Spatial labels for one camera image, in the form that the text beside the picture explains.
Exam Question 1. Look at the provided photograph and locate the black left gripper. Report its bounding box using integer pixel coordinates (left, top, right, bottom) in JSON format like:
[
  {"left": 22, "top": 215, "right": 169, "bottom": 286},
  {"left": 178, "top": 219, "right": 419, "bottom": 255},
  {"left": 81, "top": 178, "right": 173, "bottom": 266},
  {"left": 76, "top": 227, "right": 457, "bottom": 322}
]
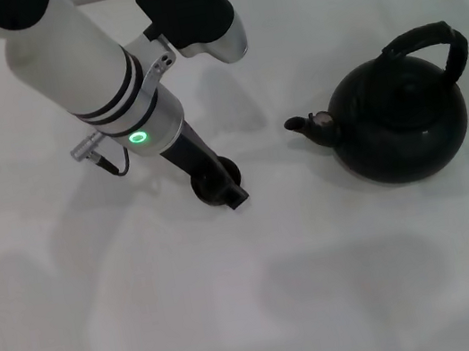
[{"left": 154, "top": 110, "right": 252, "bottom": 223}]

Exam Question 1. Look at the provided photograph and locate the dark round teacup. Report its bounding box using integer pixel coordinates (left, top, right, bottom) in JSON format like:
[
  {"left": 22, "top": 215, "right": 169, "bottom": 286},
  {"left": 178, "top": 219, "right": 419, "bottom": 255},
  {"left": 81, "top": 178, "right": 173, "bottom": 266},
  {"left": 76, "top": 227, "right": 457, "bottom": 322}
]
[{"left": 186, "top": 155, "right": 248, "bottom": 211}]

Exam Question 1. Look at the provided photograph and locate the black round teapot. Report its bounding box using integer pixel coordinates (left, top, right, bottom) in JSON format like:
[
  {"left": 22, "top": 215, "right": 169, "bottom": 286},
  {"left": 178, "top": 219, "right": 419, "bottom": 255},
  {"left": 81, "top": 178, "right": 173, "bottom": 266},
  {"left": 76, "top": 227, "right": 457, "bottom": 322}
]
[{"left": 269, "top": 16, "right": 469, "bottom": 204}]

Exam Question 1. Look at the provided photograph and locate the dark left arm cable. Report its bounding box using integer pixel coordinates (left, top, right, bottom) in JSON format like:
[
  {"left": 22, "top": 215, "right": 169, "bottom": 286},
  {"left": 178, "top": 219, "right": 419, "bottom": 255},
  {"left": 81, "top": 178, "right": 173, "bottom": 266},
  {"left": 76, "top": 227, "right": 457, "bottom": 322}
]
[{"left": 67, "top": 129, "right": 133, "bottom": 185}]

